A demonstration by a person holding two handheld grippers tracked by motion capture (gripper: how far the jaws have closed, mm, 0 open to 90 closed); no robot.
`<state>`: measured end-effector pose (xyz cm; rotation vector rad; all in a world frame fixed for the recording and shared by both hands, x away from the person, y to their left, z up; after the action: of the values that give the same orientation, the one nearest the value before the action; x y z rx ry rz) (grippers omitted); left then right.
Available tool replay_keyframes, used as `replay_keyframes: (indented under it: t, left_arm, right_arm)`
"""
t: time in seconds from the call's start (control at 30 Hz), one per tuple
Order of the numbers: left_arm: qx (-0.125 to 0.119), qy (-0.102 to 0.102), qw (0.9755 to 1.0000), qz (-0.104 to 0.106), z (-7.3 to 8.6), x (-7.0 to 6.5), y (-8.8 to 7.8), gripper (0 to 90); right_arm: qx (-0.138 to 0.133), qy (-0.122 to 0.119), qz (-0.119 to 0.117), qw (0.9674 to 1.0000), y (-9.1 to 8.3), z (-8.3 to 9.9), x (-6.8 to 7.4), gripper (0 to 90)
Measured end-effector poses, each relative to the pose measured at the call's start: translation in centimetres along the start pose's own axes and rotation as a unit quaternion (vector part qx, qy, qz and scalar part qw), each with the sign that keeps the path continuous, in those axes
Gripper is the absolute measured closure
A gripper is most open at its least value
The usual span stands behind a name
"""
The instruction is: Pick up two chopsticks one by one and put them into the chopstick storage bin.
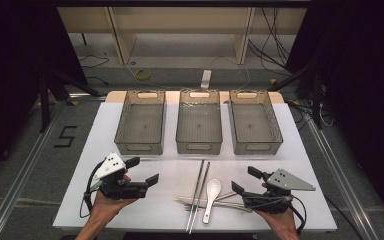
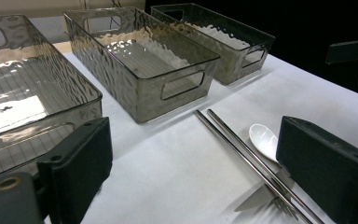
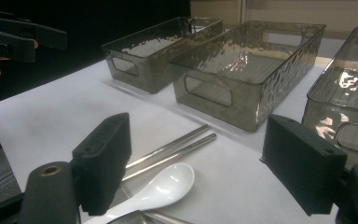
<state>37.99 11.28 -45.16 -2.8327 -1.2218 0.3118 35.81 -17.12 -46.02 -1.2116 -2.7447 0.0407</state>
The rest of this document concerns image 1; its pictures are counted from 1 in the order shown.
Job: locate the white table mat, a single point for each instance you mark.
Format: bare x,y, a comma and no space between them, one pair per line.
166,170

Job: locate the aluminium floor rail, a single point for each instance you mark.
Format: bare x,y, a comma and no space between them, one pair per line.
341,186
16,190

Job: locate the person's right hand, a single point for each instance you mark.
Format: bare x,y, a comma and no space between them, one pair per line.
283,221

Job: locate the white power strip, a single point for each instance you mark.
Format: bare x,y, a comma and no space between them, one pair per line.
206,79

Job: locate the metal fork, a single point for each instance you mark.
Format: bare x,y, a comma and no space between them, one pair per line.
228,195

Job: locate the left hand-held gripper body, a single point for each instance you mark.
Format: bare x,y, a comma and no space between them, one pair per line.
111,165

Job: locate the person's left hand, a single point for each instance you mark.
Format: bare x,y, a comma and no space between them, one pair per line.
105,206

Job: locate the white spoon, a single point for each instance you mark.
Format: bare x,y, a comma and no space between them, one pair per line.
213,186

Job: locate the metal chopstick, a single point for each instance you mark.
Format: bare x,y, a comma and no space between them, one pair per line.
205,180
198,181

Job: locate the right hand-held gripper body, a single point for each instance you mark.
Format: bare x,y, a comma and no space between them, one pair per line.
286,181

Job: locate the light wooden shelf unit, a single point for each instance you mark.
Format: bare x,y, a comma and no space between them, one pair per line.
180,20

